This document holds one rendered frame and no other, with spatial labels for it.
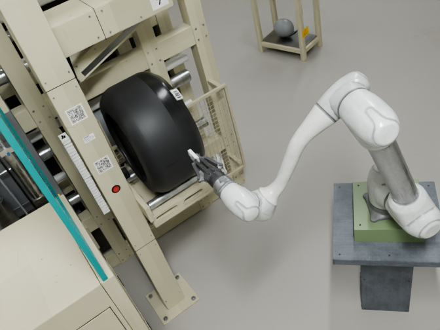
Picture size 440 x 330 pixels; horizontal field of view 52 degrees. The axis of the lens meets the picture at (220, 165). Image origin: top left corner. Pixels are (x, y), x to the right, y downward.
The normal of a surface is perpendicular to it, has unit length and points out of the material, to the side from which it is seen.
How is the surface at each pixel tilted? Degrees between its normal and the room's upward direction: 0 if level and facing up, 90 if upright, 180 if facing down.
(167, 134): 62
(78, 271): 0
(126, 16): 90
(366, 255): 0
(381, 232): 90
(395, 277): 90
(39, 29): 90
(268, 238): 0
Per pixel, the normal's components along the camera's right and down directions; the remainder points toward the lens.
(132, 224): 0.55, 0.46
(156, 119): 0.26, -0.16
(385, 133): 0.25, 0.51
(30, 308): -0.22, -0.73
